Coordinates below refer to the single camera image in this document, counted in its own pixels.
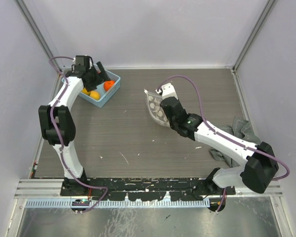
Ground light blue plastic basket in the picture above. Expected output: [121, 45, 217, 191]
[56, 69, 120, 109]

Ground grey cloth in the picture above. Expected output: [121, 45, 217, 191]
[209, 117, 261, 167]

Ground clear zip top bag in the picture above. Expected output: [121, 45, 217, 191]
[144, 89, 170, 127]

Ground light blue cable duct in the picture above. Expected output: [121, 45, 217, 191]
[25, 198, 210, 209]

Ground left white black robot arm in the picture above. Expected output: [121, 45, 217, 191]
[38, 55, 109, 196]

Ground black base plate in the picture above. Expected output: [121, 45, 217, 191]
[60, 176, 236, 202]

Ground yellow lemon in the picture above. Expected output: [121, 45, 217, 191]
[81, 88, 91, 96]

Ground yellow orange fruit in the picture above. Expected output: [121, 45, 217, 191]
[89, 91, 101, 100]

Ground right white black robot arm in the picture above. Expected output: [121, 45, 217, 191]
[160, 97, 279, 195]

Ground orange tangerine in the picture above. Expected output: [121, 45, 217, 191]
[103, 80, 115, 91]

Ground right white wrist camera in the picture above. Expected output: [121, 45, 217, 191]
[155, 83, 178, 100]

